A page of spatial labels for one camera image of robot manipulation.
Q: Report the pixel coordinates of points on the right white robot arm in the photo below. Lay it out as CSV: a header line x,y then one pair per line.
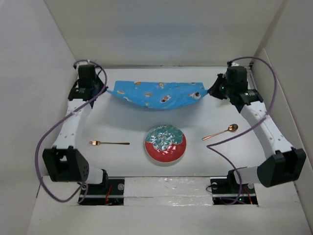
x,y
283,162

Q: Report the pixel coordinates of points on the blue space print placemat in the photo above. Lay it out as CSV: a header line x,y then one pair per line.
x,y
159,95

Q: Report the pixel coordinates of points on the copper spoon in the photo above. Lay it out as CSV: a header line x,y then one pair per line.
x,y
231,128

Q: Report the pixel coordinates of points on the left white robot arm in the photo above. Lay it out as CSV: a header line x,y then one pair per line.
x,y
63,160

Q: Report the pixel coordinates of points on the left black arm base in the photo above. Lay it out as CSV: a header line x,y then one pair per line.
x,y
109,193

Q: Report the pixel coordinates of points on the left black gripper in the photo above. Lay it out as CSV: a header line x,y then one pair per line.
x,y
99,80

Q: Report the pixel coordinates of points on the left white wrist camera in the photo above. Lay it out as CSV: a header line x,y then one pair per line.
x,y
79,63

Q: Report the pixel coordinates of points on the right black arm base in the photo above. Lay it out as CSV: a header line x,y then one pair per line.
x,y
225,189

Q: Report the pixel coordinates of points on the red and teal plate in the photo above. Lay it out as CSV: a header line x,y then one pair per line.
x,y
165,144

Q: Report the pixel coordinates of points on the copper fork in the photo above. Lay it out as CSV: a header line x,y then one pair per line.
x,y
96,143

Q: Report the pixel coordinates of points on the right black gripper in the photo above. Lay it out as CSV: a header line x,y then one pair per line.
x,y
213,90

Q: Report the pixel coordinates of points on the aluminium rail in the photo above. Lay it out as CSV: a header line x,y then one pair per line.
x,y
157,196

